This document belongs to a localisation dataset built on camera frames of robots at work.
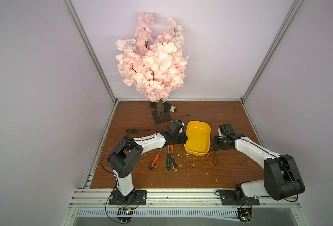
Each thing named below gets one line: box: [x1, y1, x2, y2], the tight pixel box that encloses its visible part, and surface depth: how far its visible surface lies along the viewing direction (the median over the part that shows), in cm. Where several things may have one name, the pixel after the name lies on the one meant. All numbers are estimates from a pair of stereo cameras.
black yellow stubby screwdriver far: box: [126, 128, 153, 133], surface depth 102 cm
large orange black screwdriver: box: [149, 147, 163, 170], surface depth 86 cm
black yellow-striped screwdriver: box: [168, 148, 178, 172], surface depth 85 cm
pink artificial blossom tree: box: [115, 12, 191, 125], surface depth 65 cm
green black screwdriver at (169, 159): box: [166, 145, 172, 170], surface depth 86 cm
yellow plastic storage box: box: [183, 120, 211, 157], surface depth 99 cm
